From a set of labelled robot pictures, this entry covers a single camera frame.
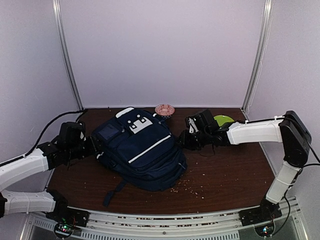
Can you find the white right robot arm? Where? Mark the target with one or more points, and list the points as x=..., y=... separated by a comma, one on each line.
x=222, y=131

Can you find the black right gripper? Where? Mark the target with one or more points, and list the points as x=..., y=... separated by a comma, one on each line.
x=184, y=140

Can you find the right aluminium frame post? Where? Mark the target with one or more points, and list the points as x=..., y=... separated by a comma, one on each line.
x=257, y=65

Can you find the green plate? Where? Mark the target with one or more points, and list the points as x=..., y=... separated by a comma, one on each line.
x=223, y=119

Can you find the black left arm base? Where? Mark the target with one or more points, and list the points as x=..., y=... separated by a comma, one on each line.
x=67, y=216

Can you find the left aluminium frame post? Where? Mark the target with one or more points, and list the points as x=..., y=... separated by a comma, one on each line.
x=65, y=53

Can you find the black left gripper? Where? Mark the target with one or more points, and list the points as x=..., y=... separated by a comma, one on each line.
x=92, y=147

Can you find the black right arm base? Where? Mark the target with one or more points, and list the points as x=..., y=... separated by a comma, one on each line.
x=262, y=213

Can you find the aluminium front rail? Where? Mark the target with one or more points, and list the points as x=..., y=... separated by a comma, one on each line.
x=219, y=225

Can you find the red blue patterned bowl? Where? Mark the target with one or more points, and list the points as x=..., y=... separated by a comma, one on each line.
x=165, y=110

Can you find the navy blue student backpack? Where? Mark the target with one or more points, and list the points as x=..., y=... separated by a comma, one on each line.
x=139, y=146

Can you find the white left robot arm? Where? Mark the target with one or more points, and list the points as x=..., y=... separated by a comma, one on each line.
x=37, y=160

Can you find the aluminium frame post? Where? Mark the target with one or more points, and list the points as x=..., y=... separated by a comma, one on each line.
x=257, y=65
x=65, y=53

